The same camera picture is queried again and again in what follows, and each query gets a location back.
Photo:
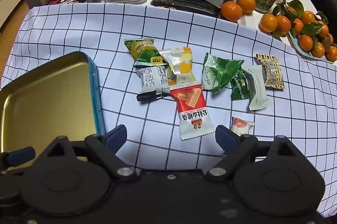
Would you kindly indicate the blue checked white tablecloth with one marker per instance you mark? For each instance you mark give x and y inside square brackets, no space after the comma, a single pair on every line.
[79,29]

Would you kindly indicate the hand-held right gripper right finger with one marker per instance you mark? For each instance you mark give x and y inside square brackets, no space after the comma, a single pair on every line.
[223,137]

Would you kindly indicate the teal tin box gold inside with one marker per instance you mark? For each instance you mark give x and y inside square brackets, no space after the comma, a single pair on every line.
[47,97]

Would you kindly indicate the pile of leafy mandarins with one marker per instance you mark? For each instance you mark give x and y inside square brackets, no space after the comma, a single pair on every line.
[268,23]

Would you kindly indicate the green yellow snack packet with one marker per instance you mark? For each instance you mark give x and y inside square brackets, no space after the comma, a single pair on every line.
[143,53]

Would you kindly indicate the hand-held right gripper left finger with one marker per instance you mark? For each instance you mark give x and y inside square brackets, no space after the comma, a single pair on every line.
[117,136]

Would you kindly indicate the dark green candy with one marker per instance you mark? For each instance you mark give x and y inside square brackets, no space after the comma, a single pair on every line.
[239,88]

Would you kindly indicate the brown patterned snack packet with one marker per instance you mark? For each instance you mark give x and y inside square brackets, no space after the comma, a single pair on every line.
[272,74]

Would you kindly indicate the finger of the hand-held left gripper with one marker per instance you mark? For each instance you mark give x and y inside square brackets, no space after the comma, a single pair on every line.
[21,155]

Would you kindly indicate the yellow silver snack packet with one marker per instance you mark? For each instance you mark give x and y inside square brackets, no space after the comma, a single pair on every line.
[181,66]

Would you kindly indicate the pale green plate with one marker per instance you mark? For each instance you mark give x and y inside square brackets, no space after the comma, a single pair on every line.
[302,52]

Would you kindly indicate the flat black packet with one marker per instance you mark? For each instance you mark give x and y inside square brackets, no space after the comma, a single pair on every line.
[184,3]

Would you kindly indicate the grey snack packet black end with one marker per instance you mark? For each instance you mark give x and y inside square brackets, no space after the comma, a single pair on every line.
[151,79]

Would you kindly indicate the mandarin orange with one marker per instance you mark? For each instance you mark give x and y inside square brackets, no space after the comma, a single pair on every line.
[247,3]
[231,11]

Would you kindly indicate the red white snack packet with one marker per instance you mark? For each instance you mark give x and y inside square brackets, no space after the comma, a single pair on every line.
[192,108]

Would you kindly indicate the white low cabinet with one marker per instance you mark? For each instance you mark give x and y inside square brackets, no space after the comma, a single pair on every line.
[13,3]

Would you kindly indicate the white pink snack packet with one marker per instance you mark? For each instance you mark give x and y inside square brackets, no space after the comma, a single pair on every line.
[242,126]

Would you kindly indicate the pale green snack packet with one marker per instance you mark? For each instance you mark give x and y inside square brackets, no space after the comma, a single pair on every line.
[256,92]

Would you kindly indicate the green white leaf snack packet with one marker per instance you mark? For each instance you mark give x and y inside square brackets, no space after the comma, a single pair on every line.
[218,71]

